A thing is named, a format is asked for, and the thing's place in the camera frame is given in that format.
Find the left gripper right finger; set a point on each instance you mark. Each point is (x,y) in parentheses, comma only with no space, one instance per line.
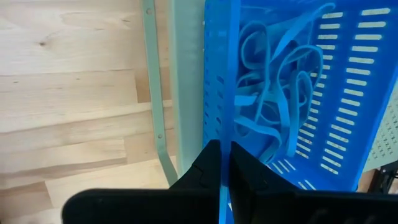
(295,208)

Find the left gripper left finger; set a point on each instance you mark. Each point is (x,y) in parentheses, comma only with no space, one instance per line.
(149,207)

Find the blue rubber band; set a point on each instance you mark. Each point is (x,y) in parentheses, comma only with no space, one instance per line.
(261,129)
(298,28)
(245,37)
(306,49)

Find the blue plastic basket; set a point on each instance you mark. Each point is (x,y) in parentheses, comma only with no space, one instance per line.
(342,124)

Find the black table frame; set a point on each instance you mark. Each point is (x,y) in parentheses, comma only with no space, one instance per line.
(387,177)

